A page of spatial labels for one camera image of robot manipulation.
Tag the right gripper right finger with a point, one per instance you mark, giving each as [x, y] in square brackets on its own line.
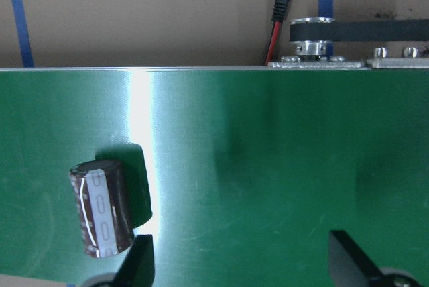
[348, 264]

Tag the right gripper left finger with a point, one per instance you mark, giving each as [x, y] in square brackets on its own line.
[138, 267]

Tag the black capacitor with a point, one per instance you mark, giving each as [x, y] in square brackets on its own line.
[103, 207]

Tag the green conveyor belt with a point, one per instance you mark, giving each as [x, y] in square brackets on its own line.
[239, 171]

